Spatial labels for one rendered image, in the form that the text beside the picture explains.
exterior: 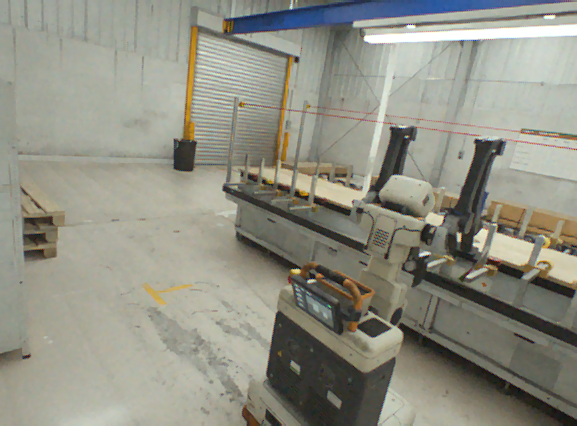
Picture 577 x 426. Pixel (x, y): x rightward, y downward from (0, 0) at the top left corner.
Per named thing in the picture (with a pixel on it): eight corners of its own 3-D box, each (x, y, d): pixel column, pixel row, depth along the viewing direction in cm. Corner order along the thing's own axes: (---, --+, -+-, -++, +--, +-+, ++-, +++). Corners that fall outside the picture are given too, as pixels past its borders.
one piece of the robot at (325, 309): (350, 352, 140) (345, 312, 128) (290, 309, 165) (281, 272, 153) (368, 334, 146) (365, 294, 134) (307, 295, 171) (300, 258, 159)
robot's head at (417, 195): (415, 206, 154) (433, 181, 158) (375, 194, 169) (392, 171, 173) (421, 225, 164) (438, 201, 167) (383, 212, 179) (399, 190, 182)
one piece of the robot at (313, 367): (337, 481, 147) (383, 304, 125) (257, 396, 186) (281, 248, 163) (382, 442, 169) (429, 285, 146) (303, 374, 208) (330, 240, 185)
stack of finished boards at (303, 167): (347, 172, 1143) (348, 167, 1139) (295, 173, 976) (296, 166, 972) (328, 168, 1195) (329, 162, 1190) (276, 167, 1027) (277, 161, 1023)
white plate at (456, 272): (488, 295, 222) (493, 280, 220) (448, 278, 240) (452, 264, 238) (488, 295, 223) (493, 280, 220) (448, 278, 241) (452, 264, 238)
